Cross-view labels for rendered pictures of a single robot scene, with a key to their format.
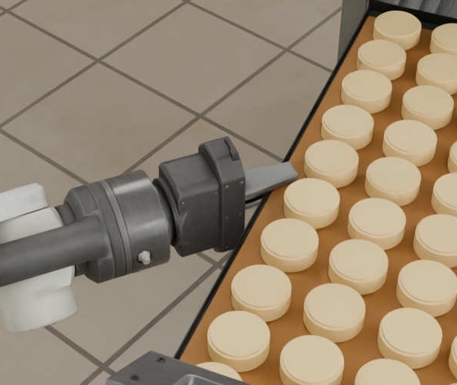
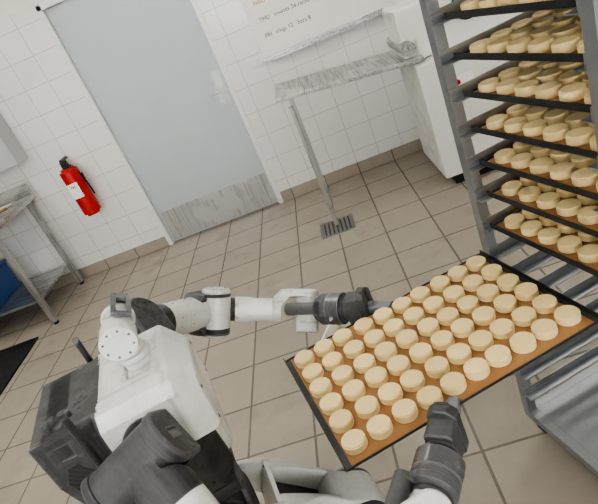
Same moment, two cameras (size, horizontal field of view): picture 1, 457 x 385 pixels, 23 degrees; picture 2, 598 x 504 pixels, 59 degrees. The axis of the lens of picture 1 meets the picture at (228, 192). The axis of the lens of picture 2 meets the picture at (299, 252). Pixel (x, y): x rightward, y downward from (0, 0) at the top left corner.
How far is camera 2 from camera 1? 0.96 m
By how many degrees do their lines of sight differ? 50
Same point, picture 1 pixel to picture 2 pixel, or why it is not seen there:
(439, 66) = (471, 279)
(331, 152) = (402, 300)
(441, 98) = (458, 291)
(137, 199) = (331, 300)
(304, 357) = (330, 357)
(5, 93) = not seen: hidden behind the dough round
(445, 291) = (385, 353)
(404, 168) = (418, 311)
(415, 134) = (434, 301)
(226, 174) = (356, 298)
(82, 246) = (306, 308)
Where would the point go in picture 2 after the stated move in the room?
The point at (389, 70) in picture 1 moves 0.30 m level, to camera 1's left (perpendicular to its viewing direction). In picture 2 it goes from (454, 277) to (369, 260)
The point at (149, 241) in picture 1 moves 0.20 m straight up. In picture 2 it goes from (331, 314) to (304, 253)
